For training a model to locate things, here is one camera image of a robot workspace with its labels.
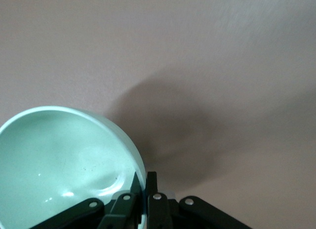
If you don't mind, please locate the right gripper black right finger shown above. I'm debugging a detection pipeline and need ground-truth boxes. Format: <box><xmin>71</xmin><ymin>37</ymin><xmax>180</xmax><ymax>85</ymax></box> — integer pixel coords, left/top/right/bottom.
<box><xmin>147</xmin><ymin>171</ymin><xmax>250</xmax><ymax>229</ymax></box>

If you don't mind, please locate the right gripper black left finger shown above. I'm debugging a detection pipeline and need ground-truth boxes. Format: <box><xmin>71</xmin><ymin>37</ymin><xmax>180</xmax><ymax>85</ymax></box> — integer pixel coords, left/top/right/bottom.
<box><xmin>29</xmin><ymin>172</ymin><xmax>144</xmax><ymax>229</ymax></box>

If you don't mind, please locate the light green bowl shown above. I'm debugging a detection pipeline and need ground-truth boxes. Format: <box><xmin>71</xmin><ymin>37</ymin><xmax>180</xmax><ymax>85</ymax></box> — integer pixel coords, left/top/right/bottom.
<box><xmin>0</xmin><ymin>105</ymin><xmax>148</xmax><ymax>229</ymax></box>

